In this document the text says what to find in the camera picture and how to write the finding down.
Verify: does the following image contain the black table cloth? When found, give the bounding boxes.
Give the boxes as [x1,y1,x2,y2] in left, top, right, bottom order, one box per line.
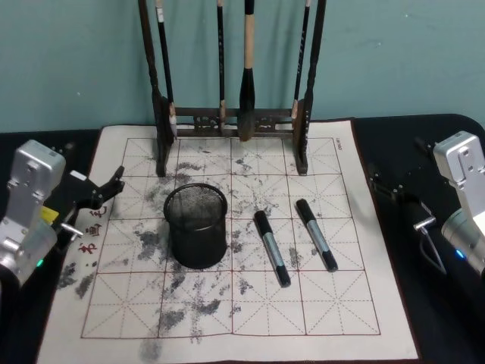
[0,113,485,364]

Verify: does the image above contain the black marker pen grey label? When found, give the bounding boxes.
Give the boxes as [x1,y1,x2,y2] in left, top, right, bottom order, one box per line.
[295,198,340,272]
[253,210,293,287]

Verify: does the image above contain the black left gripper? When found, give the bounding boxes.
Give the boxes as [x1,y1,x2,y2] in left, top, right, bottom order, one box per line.
[52,165,127,249]

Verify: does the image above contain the large tan-handled calligraphy brush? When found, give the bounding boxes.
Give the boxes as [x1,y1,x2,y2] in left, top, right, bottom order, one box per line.
[237,0,258,143]

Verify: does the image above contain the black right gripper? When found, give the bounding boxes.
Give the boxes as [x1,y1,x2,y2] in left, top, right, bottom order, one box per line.
[365,162,439,238]

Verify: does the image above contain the gripper cable silver plug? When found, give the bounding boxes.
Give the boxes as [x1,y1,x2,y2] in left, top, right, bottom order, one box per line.
[413,216,449,275]
[60,222,83,240]

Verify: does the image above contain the left gripper cable silver plug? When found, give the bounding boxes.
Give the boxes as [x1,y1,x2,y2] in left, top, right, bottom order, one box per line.
[60,222,83,240]

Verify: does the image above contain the thin black calligraphy brush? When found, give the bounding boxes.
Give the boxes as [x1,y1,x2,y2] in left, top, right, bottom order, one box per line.
[154,0,179,140]
[290,0,312,119]
[215,0,227,136]

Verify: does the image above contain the dark wooden brush rack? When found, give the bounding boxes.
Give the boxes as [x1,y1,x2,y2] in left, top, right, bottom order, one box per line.
[137,0,327,178]

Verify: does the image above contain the white felt mat red grid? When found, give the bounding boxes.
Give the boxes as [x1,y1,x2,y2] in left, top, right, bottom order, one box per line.
[36,119,420,364]

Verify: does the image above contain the black mesh pen cup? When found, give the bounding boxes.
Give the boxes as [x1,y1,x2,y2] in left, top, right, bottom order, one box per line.
[163,183,230,271]

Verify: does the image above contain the right gripper cable silver plug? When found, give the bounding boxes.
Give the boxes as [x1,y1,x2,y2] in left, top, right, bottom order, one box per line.
[413,216,449,275]

